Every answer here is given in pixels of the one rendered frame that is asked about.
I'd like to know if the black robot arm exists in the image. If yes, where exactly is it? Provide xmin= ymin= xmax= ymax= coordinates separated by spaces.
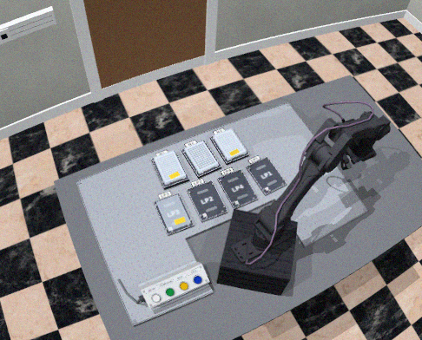
xmin=231 ymin=111 xmax=391 ymax=264

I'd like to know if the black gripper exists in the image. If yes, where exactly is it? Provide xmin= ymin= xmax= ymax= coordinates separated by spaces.
xmin=340 ymin=143 xmax=377 ymax=170

